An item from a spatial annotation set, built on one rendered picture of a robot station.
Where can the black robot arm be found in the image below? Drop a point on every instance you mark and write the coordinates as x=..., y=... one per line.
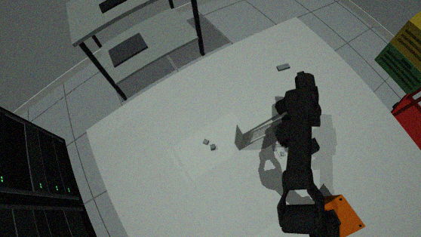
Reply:
x=295, y=132

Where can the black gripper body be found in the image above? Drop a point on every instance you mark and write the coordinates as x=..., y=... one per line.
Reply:
x=280, y=109

